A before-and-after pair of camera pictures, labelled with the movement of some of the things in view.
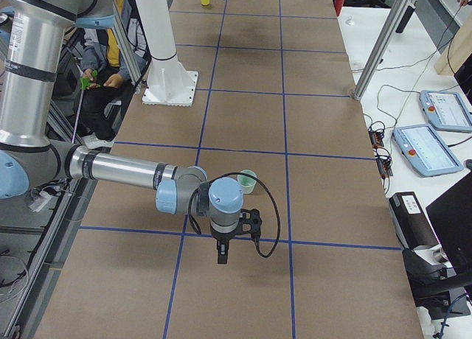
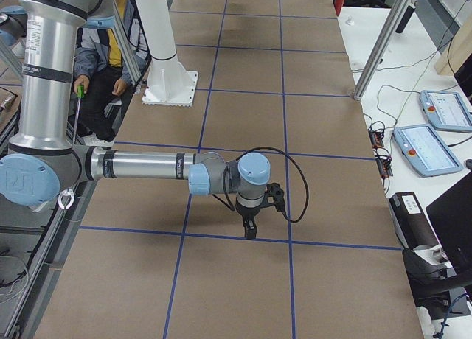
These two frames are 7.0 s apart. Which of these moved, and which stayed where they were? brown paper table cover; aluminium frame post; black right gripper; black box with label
Moved: black right gripper
Stayed: black box with label; brown paper table cover; aluminium frame post
